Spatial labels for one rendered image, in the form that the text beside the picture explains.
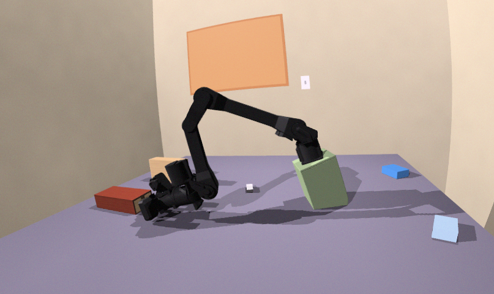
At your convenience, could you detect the light blue rectangular block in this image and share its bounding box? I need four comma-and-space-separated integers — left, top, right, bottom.
382, 164, 409, 179

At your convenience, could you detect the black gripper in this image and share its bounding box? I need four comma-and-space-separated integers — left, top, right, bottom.
138, 186, 180, 221

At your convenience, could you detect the pale blue block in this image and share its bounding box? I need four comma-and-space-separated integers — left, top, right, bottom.
432, 215, 458, 243

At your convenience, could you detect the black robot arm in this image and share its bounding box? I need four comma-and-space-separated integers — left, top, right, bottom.
149, 87, 323, 210

